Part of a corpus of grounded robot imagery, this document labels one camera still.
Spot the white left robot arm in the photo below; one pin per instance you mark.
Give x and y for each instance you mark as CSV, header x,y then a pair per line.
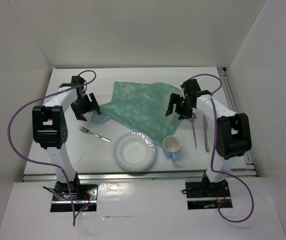
x,y
50,129

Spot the silver spoon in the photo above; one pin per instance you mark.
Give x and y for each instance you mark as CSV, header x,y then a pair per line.
x,y
192,119

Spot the silver table knife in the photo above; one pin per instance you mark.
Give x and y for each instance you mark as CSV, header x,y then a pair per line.
x,y
205,125

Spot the teal patterned cloth placemat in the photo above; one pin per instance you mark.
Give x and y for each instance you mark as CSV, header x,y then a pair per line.
x,y
141,107

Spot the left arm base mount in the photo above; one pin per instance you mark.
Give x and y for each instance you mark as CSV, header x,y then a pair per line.
x,y
85,200

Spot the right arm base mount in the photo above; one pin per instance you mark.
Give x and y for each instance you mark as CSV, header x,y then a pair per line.
x,y
204,194

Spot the silver fork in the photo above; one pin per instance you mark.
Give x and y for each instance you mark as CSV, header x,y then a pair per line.
x,y
87,131

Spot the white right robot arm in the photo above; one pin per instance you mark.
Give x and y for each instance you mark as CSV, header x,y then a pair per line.
x,y
232,137

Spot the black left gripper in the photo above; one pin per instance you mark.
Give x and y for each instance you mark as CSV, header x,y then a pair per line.
x,y
89,107

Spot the light blue mug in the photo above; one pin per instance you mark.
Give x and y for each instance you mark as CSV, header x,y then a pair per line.
x,y
171,146

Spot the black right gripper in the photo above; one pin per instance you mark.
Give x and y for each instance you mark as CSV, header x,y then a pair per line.
x,y
174,99

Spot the aluminium front rail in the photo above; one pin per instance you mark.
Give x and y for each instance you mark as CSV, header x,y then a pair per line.
x,y
251,172

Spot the white ceramic plate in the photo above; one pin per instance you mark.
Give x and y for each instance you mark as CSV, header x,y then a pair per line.
x,y
134,151

